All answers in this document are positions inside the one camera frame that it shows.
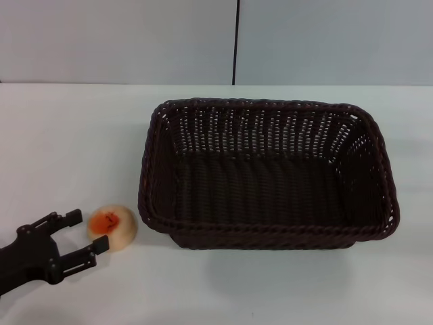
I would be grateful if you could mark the black vertical wall strip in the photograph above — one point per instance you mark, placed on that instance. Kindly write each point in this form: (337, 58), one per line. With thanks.
(235, 40)

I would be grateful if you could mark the dark brown woven basket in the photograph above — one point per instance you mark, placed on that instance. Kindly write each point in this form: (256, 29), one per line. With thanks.
(270, 189)

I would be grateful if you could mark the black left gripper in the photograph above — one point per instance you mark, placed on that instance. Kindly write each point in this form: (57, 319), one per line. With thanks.
(27, 257)

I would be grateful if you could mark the cream bun with orange centre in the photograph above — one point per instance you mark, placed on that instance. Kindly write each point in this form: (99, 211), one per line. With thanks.
(121, 227)

